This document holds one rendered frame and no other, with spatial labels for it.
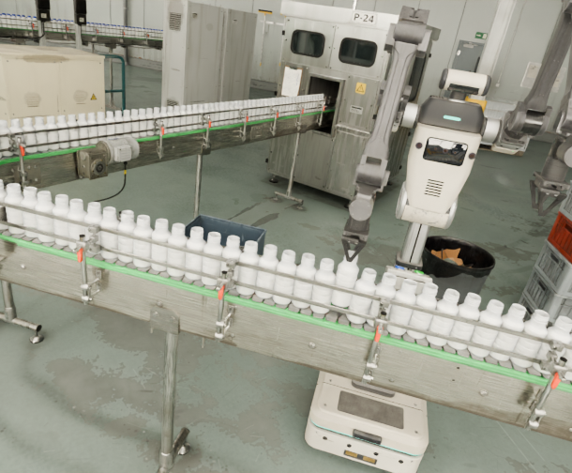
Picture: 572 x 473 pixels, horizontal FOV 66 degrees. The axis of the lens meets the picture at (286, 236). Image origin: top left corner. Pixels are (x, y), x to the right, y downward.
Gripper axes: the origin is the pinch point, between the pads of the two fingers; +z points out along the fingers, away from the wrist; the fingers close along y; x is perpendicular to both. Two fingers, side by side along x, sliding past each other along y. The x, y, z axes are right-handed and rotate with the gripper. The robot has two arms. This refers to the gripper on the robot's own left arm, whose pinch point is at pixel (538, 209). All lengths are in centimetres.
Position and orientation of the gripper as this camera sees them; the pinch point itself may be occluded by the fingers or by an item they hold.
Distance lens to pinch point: 140.5
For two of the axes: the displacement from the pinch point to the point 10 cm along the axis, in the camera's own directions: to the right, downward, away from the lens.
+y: 2.3, -3.8, 9.0
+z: -1.4, 9.0, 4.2
